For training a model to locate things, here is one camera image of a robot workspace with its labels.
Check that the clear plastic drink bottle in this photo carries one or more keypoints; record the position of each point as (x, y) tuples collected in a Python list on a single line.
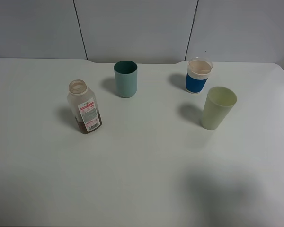
[(83, 104)]

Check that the teal plastic cup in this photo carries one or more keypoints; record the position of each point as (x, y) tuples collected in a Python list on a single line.
[(126, 78)]

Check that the pale green plastic cup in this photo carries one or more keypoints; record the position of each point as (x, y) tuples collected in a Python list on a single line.
[(219, 102)]

